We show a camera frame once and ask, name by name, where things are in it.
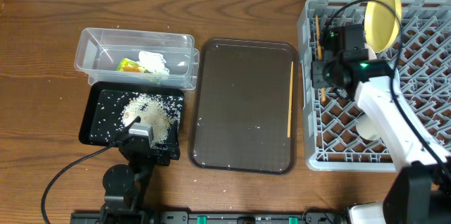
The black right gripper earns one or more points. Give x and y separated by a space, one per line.
316 67

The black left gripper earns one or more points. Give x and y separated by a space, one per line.
155 152

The wooden chopstick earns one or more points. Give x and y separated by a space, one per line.
318 37
290 100

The rice and food scraps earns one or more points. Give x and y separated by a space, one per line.
151 111

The yellow plate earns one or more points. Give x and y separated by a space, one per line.
380 25

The white napkin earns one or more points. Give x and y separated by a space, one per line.
153 63

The green snack wrapper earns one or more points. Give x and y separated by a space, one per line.
127 65

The pink white bowl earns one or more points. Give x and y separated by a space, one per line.
371 52

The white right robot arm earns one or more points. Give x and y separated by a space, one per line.
421 190

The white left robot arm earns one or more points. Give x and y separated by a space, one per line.
126 185

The black waste tray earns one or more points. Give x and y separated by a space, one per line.
98 87

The grey dishwasher rack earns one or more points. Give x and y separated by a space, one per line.
331 141

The clear plastic bin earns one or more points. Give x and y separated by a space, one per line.
100 51

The brown serving tray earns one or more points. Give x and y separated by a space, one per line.
240 115

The black rail at table edge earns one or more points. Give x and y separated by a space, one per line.
312 215

